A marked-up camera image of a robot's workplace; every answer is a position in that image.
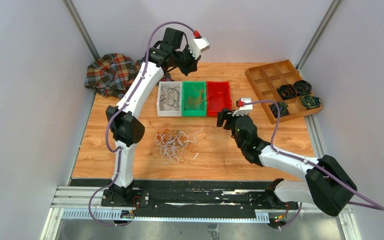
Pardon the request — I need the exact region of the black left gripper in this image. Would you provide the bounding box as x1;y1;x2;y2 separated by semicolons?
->
173;44;202;77

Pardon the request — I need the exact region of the orange cable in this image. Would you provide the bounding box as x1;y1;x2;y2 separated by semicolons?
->
186;66;208;109
184;96;205;111

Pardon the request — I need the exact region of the black cable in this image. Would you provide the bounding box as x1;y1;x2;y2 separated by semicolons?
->
165;85;182;112
158;85;176;112

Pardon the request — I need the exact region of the white cable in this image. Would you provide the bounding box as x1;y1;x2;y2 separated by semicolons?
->
153;125;206;166

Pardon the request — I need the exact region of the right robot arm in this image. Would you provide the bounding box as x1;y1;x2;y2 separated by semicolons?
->
216;108;357;217

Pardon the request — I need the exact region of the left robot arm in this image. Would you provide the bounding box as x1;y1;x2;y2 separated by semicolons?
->
105;27;210;207

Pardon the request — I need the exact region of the red plastic bin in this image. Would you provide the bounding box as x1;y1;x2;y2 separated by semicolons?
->
206;81;232;117

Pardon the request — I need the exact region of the green plastic bin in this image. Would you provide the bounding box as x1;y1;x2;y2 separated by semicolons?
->
181;81;207;117

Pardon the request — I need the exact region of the white plastic bin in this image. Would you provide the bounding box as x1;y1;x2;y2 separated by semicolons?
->
156;81;182;117

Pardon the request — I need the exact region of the rolled dark sock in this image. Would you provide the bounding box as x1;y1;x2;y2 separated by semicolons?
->
300;94;321;110
293;80;312;97
277;84;297;100
269;101;290;118

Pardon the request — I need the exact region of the wooden compartment tray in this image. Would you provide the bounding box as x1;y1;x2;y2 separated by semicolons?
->
245;59;323;124

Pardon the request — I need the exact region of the plaid cloth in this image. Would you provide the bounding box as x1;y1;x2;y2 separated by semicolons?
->
84;52;175;100

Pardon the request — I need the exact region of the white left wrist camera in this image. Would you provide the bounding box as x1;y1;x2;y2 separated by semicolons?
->
190;37;210;60

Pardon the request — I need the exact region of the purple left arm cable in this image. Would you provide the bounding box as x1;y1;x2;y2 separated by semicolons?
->
88;21;202;228

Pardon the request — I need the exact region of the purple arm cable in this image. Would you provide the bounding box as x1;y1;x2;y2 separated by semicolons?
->
88;21;202;228
237;98;384;229

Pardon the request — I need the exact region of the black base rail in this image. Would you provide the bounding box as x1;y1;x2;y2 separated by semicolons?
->
101;179;299;219

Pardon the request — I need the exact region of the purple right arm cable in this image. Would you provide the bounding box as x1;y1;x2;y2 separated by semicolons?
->
237;98;384;229

